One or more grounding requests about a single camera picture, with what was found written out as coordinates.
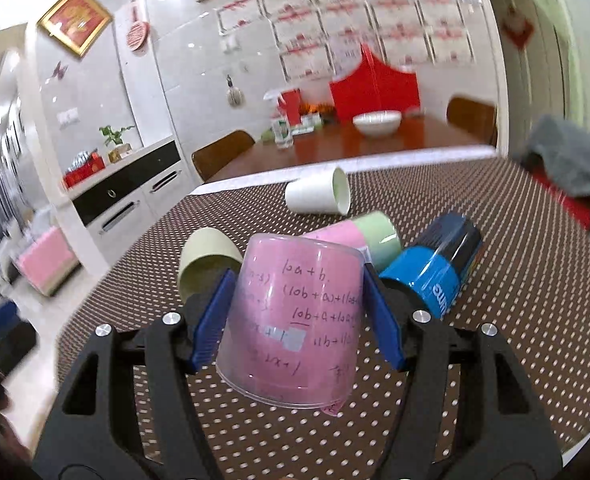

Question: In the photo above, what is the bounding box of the white ceramic bowl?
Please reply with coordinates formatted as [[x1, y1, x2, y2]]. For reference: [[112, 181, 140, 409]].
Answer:
[[353, 110, 402, 138]]

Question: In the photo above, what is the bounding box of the white paper cup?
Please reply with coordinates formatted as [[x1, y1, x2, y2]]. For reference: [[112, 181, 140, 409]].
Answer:
[[284, 166, 351, 216]]

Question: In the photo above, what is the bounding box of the red gift bag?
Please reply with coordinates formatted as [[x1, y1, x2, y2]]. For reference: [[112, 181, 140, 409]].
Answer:
[[330, 44, 422, 122]]

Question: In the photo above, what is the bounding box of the white black sideboard cabinet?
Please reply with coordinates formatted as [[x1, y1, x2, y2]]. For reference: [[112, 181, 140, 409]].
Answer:
[[68, 136, 195, 266]]

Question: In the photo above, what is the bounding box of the red round wall ornament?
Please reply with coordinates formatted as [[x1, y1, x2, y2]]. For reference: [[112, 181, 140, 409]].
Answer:
[[126, 0, 150, 52]]

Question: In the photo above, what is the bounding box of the wooden chair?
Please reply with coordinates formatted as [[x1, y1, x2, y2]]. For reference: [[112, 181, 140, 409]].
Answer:
[[446, 96, 498, 146], [191, 130, 255, 182]]

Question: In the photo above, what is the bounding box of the small potted plant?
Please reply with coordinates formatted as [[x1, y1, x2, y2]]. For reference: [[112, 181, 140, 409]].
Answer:
[[98, 125, 135, 164]]

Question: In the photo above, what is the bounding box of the clear spray bottle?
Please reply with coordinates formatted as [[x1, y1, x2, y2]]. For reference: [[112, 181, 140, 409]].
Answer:
[[263, 88, 293, 150]]

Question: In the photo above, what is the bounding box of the red box on cabinet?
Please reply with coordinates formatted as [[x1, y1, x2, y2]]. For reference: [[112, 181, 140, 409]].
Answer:
[[63, 150, 105, 188]]

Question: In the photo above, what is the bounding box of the pink green clear cup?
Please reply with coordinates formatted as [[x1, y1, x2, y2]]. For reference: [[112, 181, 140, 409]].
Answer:
[[303, 211, 401, 272]]

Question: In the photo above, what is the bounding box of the gold framed red picture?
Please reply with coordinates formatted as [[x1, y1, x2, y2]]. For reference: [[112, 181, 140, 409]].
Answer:
[[38, 0, 112, 58]]

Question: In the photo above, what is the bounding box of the grey jacket on chair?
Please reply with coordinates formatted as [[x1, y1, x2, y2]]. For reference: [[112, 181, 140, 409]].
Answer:
[[516, 114, 590, 252]]

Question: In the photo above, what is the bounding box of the wooden chair left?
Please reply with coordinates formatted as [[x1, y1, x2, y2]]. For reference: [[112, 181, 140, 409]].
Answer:
[[191, 130, 255, 182]]

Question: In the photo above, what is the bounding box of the pink cloth on sofa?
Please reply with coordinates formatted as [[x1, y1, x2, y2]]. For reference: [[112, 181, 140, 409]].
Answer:
[[16, 226, 79, 296]]

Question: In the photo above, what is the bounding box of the red cat pillow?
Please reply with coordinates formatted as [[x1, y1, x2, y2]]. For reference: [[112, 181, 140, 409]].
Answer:
[[530, 164, 590, 231]]

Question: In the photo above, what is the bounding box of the red diamond door decoration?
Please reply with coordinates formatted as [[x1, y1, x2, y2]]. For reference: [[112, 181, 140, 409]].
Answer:
[[501, 6, 535, 51]]

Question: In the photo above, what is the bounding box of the green tray on table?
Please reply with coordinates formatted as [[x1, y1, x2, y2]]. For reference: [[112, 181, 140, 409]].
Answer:
[[260, 113, 323, 143]]

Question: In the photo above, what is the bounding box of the wooden chair right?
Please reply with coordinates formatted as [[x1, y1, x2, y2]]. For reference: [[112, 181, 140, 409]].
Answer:
[[446, 96, 498, 146]]

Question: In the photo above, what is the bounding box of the blue black cup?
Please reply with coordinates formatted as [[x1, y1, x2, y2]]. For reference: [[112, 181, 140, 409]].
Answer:
[[380, 211, 483, 318]]

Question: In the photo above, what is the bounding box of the pale green plastic cup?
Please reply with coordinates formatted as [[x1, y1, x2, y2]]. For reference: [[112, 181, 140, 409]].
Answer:
[[177, 228, 243, 304]]

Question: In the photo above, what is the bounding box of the small red box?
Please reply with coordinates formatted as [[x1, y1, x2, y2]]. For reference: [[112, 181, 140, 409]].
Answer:
[[278, 88, 301, 126]]

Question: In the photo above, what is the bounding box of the pink clear plastic cup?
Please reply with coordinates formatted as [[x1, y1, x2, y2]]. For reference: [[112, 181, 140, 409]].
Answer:
[[216, 234, 365, 410]]

